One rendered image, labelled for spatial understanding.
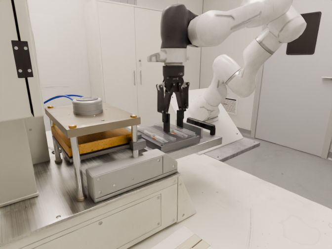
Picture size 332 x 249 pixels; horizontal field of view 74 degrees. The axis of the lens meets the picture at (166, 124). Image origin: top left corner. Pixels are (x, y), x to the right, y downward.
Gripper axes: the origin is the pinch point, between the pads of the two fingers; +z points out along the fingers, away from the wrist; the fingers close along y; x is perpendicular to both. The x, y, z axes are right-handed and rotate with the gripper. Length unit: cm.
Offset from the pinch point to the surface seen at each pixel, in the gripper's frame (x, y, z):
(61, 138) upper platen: -2.8, -38.7, -3.2
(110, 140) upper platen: -10.1, -28.7, -2.5
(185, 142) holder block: -9.9, -2.9, 4.4
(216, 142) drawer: -10.8, 11.9, 7.6
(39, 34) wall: 248, -2, -50
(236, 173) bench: -7.9, 30.7, 28.3
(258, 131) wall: 123, 273, 93
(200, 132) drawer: -7.2, 7.1, 3.5
